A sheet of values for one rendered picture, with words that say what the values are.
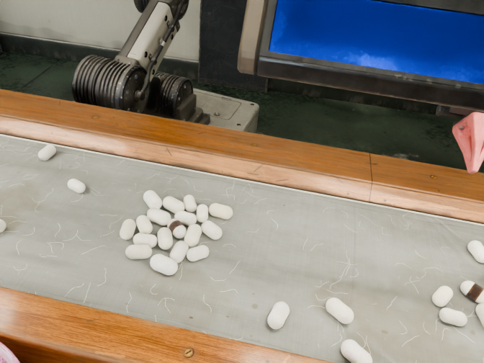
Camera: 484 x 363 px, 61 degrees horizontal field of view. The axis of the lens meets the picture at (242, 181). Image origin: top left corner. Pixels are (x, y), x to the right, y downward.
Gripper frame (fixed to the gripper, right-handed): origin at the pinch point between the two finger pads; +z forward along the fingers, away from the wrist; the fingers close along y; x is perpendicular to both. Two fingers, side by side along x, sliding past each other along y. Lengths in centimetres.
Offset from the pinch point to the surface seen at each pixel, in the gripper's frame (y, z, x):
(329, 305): -16.4, 22.4, -4.7
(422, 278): -3.8, 16.4, 2.1
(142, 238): -41.7, 20.0, -1.9
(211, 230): -33.3, 16.8, 0.5
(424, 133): 47, -75, 172
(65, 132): -65, 5, 11
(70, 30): -178, -96, 171
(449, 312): -2.1, 20.0, -3.3
